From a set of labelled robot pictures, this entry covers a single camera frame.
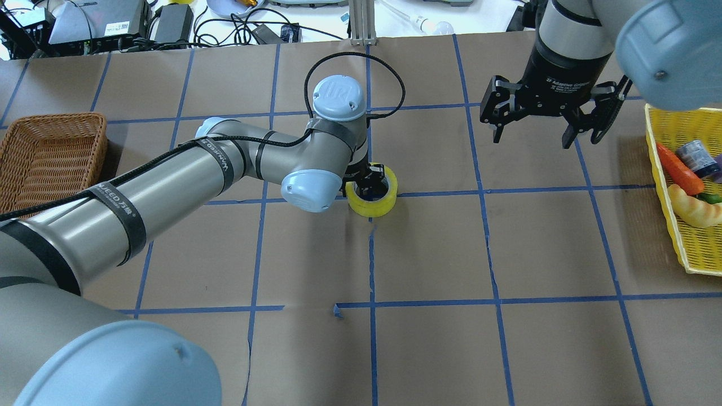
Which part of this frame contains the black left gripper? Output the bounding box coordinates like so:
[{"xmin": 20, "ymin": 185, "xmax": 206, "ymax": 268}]
[{"xmin": 341, "ymin": 144, "xmax": 389, "ymax": 195}]

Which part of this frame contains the yellow plastic basket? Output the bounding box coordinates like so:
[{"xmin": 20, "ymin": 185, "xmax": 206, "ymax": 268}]
[{"xmin": 645, "ymin": 104, "xmax": 721, "ymax": 277}]

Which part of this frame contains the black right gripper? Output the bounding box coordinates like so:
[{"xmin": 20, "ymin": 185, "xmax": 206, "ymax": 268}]
[{"xmin": 479, "ymin": 43, "xmax": 618, "ymax": 149}]

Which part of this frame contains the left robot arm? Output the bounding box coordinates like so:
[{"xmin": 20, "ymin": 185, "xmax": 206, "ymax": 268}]
[{"xmin": 2, "ymin": 75, "xmax": 399, "ymax": 405}]

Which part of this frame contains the black flat power brick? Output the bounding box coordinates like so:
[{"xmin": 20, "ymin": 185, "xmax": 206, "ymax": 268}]
[{"xmin": 152, "ymin": 3, "xmax": 193, "ymax": 50}]

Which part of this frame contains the blue plate with brass part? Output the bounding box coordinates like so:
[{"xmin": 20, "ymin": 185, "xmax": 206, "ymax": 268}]
[{"xmin": 206, "ymin": 0, "xmax": 266, "ymax": 19}]

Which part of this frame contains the black power adapter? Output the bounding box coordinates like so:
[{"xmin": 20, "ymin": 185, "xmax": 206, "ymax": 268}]
[{"xmin": 251, "ymin": 25, "xmax": 284, "ymax": 45}]

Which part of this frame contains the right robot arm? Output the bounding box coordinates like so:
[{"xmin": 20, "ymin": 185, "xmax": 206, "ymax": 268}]
[{"xmin": 479, "ymin": 1, "xmax": 721, "ymax": 149}]

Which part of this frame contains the yellow tape roll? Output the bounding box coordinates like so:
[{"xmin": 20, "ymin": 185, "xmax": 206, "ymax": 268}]
[{"xmin": 343, "ymin": 165, "xmax": 399, "ymax": 218}]

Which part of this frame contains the light bulb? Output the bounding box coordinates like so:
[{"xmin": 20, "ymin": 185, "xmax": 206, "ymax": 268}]
[{"xmin": 414, "ymin": 16, "xmax": 455, "ymax": 36}]

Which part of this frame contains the small grey can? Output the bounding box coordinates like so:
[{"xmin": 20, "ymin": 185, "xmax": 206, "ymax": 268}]
[{"xmin": 675, "ymin": 139, "xmax": 721, "ymax": 178}]

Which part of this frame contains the beige toy croissant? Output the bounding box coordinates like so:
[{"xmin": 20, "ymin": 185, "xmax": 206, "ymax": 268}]
[{"xmin": 666, "ymin": 184, "xmax": 721, "ymax": 228}]

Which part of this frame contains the black laptop computer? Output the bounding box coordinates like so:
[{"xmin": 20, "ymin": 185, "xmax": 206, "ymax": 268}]
[{"xmin": 0, "ymin": 0, "xmax": 152, "ymax": 57}]

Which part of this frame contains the brown wicker basket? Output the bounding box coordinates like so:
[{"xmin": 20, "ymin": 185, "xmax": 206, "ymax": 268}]
[{"xmin": 1, "ymin": 112, "xmax": 108, "ymax": 221}]

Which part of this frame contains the orange toy carrot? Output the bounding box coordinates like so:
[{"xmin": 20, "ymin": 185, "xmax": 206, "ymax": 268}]
[{"xmin": 655, "ymin": 142, "xmax": 705, "ymax": 196}]

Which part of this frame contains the aluminium frame post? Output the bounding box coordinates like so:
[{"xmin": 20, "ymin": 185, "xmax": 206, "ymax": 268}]
[{"xmin": 348, "ymin": 0, "xmax": 377, "ymax": 46}]

